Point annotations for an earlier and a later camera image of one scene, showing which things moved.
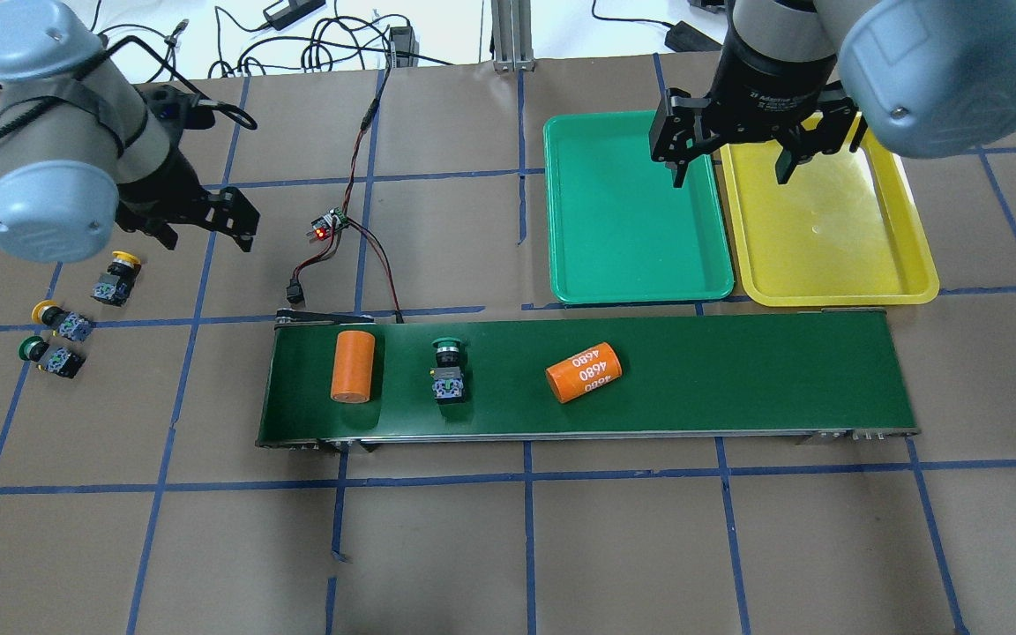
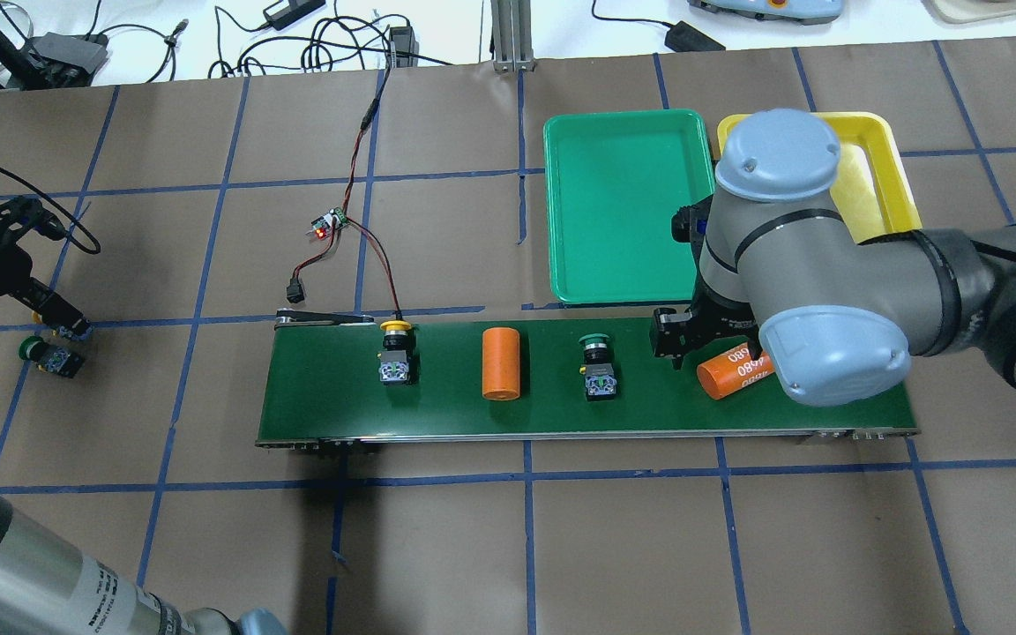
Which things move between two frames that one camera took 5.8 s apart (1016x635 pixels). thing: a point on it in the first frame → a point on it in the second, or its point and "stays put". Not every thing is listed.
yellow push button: x=115 y=286 → x=394 y=365
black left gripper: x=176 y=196 → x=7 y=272
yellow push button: x=67 y=324 stays put
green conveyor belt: x=689 y=377 stays put
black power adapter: x=285 y=12 stays put
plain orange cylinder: x=353 y=366 → x=501 y=363
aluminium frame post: x=511 y=26 stays put
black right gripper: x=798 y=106 → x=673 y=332
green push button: x=447 y=381 → x=600 y=376
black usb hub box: x=401 y=39 stays put
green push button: x=57 y=356 stays put
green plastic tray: x=619 y=229 stays put
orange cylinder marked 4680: x=584 y=372 → x=731 y=371
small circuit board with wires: x=329 y=226 stays put
